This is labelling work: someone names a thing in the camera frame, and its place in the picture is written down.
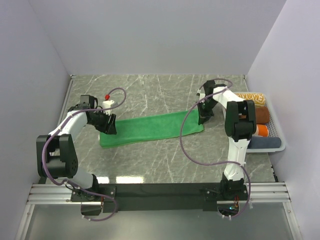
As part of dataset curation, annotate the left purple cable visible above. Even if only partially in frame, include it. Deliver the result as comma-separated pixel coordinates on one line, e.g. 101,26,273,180
41,87,118,222

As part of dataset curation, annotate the brown rolled towel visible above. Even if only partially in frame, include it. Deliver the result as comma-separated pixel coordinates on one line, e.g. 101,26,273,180
255,106,270,125

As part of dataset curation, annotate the aluminium rail frame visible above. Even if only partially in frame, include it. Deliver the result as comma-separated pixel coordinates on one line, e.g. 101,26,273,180
18,74,294,240

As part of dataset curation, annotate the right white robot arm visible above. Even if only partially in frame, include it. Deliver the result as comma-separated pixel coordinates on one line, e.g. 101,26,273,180
197,79,257,200

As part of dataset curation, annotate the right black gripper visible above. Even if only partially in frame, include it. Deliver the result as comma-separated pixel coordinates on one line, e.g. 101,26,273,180
196,99,219,126

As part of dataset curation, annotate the dark blue rolled towel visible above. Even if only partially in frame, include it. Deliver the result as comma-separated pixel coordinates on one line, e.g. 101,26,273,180
248,136,282,149

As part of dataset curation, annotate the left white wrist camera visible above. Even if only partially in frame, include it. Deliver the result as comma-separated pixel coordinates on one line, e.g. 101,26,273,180
101,94,118,116

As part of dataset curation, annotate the yellow white rolled towel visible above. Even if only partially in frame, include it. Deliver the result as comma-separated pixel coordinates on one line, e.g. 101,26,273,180
235,92,266,108

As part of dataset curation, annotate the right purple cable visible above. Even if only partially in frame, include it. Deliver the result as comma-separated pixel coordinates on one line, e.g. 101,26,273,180
179,78,252,220

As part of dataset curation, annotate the white plastic basket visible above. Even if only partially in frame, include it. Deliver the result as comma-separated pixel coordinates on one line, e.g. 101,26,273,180
236,92,286,153

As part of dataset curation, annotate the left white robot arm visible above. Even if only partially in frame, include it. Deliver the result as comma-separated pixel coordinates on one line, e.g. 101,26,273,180
36,94,117,201

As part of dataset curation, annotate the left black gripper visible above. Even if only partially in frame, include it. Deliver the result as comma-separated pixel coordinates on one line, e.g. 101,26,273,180
88,108,117,135

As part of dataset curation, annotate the orange white rolled towel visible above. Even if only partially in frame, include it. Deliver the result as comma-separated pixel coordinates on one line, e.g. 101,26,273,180
254,124,269,137

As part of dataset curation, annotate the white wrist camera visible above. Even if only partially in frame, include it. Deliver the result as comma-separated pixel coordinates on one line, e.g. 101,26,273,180
101,94,118,116
196,89,206,100

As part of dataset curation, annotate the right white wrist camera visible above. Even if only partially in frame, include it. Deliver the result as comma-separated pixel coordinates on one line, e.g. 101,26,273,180
196,89,206,100

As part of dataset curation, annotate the purple cable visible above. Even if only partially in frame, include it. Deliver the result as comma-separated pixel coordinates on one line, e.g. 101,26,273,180
41,87,118,222
179,78,252,220

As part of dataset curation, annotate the green towel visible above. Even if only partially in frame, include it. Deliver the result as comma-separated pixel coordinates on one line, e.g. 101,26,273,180
99,110,204,149

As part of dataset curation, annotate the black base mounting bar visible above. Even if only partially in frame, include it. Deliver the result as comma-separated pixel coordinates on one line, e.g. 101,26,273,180
70,182,249,213

